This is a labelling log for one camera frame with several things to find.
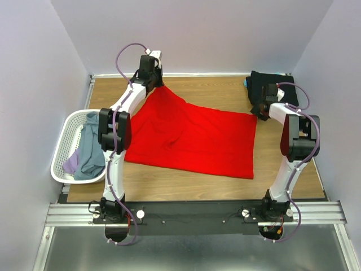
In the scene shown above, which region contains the white laundry basket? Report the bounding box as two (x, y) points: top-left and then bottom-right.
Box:
(50, 109), (117, 185)

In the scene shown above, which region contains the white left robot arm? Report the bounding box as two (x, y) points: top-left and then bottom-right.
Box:
(98, 50), (163, 223)

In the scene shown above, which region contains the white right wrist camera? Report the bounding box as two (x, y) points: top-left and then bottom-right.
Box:
(276, 85), (285, 102)

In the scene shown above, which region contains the aluminium frame rail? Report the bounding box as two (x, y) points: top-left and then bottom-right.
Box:
(45, 202), (347, 227)

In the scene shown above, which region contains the cyan folded t shirt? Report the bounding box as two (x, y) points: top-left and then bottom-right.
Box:
(243, 73), (288, 88)

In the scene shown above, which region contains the lavender t shirt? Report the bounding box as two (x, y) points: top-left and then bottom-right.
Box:
(63, 148), (80, 175)

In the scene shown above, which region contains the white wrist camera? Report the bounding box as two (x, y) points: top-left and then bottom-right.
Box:
(276, 85), (285, 102)
(144, 48), (162, 68)

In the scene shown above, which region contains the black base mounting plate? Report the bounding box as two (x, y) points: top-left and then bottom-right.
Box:
(89, 200), (294, 241)

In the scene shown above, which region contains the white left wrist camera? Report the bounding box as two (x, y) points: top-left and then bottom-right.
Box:
(144, 48), (162, 68)

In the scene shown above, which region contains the black folded t shirt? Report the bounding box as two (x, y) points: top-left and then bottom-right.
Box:
(246, 71), (299, 106)

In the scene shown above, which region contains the red t shirt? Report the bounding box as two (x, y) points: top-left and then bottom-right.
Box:
(125, 86), (257, 179)

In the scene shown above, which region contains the grey blue t shirt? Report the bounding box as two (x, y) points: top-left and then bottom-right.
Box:
(74, 112), (105, 181)

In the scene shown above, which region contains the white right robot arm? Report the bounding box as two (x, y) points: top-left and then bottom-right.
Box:
(252, 82), (320, 221)

